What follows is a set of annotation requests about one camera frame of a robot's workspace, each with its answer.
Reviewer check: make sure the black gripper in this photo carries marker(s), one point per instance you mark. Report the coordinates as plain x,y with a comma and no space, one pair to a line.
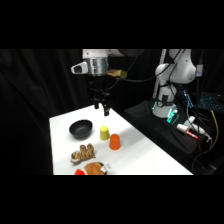
98,87

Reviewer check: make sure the orange cup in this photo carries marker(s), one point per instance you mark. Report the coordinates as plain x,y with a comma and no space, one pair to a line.
114,142

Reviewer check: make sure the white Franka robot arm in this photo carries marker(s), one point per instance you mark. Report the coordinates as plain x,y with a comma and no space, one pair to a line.
173,71

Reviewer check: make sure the yellow cup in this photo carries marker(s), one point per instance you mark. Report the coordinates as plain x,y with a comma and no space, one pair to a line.
104,133

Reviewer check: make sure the black bowl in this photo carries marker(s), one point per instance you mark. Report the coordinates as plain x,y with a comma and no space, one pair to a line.
80,129

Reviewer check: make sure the orange brown plush toy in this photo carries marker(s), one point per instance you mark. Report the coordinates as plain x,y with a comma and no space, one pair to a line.
93,168

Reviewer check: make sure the black curtain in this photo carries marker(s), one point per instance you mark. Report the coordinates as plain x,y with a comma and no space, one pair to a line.
36,100

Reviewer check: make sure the green lit control box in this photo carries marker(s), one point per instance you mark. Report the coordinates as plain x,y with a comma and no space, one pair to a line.
172,115

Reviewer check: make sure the white red handheld tool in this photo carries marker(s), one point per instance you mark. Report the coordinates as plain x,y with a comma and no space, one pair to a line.
186,131

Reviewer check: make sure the yellow wrist mount block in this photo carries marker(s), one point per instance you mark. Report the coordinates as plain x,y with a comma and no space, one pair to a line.
117,73

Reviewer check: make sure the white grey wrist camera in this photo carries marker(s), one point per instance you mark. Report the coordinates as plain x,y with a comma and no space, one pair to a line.
79,68

